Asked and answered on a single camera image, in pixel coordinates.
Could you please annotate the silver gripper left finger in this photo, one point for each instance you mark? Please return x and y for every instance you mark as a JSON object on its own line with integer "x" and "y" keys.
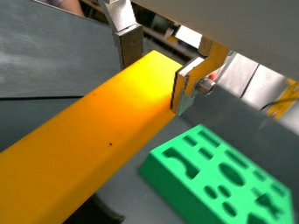
{"x": 128, "y": 30}

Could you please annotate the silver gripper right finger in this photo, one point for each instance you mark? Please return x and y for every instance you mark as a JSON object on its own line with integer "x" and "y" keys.
{"x": 192, "y": 78}

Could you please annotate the yellow rectangular block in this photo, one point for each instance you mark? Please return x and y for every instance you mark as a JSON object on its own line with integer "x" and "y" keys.
{"x": 61, "y": 163}

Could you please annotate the green foam shape board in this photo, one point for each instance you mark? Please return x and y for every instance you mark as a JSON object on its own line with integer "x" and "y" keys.
{"x": 212, "y": 184}

